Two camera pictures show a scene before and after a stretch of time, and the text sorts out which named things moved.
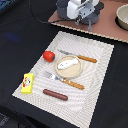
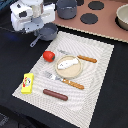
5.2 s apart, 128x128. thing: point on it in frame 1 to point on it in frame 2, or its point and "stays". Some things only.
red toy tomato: (48, 55) stays
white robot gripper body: (78, 10) to (30, 15)
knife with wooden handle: (82, 57) stays
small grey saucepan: (91, 20) to (47, 31)
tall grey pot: (61, 6) stays
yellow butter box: (27, 84) stays
